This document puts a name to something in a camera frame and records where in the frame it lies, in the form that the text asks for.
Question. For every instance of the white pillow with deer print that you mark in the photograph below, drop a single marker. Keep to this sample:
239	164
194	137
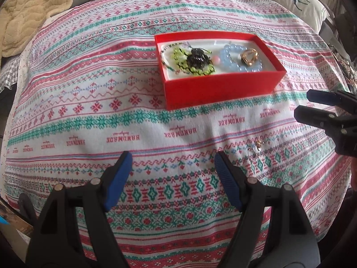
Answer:
298	2

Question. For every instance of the grey checked sheet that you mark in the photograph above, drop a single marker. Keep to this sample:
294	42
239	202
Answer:
8	72

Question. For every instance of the beige quilted blanket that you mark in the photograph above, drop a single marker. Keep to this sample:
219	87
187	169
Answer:
30	14

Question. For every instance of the red cardboard box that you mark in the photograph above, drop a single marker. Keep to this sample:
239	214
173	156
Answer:
223	92

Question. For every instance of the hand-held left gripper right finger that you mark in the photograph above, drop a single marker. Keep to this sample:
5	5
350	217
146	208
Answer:
228	181

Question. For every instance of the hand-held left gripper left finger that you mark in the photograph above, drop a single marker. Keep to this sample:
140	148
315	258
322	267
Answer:
118	184

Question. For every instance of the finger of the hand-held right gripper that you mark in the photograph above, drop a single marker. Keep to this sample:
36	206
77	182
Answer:
312	115
323	97

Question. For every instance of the patterned red green blanket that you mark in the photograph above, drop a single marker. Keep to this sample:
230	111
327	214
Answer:
97	89

